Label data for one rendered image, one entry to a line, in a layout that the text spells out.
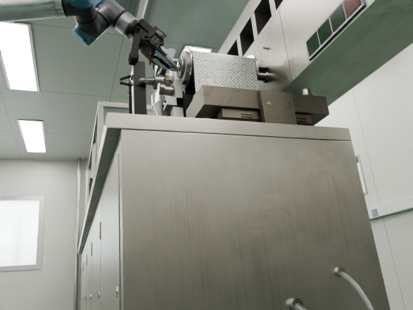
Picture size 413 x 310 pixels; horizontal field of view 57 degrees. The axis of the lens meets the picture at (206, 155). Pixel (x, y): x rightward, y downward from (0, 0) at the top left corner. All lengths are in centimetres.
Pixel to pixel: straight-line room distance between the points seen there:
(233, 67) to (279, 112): 35
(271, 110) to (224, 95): 14
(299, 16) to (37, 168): 603
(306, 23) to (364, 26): 22
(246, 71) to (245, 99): 33
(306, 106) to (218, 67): 36
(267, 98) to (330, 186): 29
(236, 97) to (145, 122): 30
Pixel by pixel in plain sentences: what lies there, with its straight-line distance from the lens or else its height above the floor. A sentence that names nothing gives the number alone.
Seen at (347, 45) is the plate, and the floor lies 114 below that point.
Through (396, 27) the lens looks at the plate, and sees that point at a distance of 122.
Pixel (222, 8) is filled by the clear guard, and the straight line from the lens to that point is 191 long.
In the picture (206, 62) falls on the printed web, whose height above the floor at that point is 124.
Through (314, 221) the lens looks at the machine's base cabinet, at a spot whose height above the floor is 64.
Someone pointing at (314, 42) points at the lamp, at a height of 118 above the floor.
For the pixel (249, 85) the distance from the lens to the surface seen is 136.
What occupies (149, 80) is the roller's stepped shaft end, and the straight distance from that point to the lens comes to 160.
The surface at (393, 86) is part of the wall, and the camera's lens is 431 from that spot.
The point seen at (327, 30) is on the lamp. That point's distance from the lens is 121.
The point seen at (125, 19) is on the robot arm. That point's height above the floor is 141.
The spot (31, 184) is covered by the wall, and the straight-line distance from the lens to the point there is 689.
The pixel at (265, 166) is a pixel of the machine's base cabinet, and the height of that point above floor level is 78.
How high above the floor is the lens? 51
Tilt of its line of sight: 19 degrees up
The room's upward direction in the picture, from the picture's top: 5 degrees counter-clockwise
